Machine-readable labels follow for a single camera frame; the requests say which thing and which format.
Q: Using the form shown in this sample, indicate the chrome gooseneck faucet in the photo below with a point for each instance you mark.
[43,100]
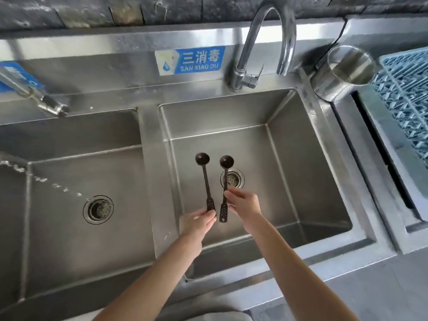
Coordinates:
[264,46]

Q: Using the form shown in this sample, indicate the person's right thumb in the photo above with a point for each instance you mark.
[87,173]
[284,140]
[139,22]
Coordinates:
[231,206]

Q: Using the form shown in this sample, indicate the person's right hand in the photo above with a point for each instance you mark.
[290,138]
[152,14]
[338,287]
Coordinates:
[246,208]

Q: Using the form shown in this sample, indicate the stainless steel cylindrical container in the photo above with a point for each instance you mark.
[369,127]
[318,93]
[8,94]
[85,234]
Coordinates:
[344,71]

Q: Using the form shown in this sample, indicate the chrome faucet with nozzle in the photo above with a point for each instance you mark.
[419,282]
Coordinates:
[26,90]

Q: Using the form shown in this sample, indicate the stainless steel side counter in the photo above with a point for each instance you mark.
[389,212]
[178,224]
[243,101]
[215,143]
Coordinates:
[384,157]

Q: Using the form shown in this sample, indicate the person's left hand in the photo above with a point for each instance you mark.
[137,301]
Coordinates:
[197,224]

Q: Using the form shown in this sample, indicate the person's right forearm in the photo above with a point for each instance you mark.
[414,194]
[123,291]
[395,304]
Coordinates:
[294,277]

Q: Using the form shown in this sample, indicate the stainless steel double sink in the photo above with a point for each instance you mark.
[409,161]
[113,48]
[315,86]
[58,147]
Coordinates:
[174,183]

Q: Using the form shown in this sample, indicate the round sink drain strainer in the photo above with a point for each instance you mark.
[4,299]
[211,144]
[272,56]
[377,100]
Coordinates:
[233,179]
[98,209]

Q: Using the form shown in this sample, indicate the person's left thumb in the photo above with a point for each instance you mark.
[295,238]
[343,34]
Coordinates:
[208,222]

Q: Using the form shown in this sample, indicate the blue plastic dish rack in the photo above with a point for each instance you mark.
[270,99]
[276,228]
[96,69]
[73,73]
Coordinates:
[404,96]

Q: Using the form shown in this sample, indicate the blue and white sign sticker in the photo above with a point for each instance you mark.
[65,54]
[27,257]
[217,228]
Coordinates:
[189,60]

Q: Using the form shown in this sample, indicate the person's left forearm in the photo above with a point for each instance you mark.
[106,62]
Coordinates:
[157,280]

